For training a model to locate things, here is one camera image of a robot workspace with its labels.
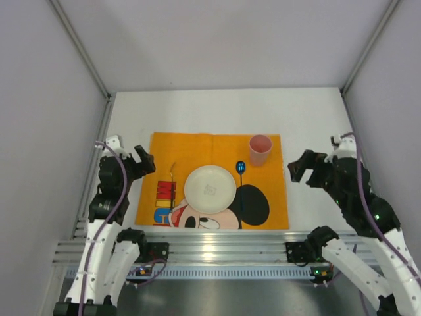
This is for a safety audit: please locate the purple cable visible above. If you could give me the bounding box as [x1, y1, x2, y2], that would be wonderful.
[340, 132, 421, 316]
[77, 140, 168, 316]

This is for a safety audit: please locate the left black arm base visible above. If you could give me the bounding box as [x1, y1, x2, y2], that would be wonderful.
[143, 242, 169, 262]

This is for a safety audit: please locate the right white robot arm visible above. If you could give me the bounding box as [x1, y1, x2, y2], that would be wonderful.
[287, 133, 420, 315]

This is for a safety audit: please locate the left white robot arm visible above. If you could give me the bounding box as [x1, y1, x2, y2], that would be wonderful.
[53, 134, 156, 315]

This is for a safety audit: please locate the perforated grey cable duct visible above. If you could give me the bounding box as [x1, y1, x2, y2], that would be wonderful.
[65, 265, 333, 280]

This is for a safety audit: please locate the cream round plate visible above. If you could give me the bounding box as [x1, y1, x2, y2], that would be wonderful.
[184, 165, 237, 215]

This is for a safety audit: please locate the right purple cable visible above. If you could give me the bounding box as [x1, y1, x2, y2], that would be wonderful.
[340, 132, 421, 316]

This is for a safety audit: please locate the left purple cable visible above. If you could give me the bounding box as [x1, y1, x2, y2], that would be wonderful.
[77, 140, 168, 316]

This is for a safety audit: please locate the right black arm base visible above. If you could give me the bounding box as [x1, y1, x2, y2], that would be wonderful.
[285, 242, 316, 267]

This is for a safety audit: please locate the blue metallic spoon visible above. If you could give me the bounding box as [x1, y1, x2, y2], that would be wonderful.
[235, 161, 246, 211]

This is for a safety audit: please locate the orange cartoon mouse towel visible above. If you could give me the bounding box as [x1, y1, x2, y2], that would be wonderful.
[135, 132, 289, 230]

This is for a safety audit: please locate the aluminium mounting rail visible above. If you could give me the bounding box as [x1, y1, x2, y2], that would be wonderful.
[53, 230, 379, 266]

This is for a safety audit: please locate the fork with teal handle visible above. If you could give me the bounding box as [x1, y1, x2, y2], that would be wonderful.
[170, 162, 176, 212]

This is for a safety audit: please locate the pink plastic cup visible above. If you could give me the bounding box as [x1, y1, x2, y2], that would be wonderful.
[249, 134, 272, 167]

